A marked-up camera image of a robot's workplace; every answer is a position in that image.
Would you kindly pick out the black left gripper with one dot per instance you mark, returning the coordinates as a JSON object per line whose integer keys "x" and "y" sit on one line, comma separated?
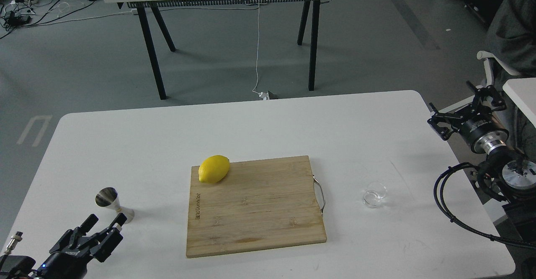
{"x": 71, "y": 254}

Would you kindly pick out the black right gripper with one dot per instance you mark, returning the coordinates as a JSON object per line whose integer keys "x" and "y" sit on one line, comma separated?
{"x": 479, "y": 129}

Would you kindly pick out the steel double jigger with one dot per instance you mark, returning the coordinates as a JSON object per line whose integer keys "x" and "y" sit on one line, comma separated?
{"x": 108, "y": 198}

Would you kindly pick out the small clear glass cup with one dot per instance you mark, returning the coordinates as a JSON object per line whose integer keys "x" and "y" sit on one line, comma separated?
{"x": 374, "y": 194}

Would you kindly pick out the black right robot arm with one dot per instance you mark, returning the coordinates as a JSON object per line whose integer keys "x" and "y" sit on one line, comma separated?
{"x": 506, "y": 175}

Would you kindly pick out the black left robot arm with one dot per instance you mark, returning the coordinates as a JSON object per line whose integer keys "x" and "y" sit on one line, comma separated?
{"x": 17, "y": 267}

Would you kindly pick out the white office chair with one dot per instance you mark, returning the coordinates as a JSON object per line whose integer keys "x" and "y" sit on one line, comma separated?
{"x": 489, "y": 60}

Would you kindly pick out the person in grey hoodie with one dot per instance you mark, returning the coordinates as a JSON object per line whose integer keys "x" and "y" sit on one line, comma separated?
{"x": 511, "y": 38}

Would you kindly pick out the yellow lemon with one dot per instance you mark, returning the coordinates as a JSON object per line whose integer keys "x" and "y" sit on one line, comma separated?
{"x": 213, "y": 169}

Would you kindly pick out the bamboo cutting board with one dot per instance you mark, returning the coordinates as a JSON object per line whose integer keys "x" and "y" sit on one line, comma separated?
{"x": 258, "y": 205}

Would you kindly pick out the white background table black legs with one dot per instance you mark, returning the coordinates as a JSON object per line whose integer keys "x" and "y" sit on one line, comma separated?
{"x": 310, "y": 7}

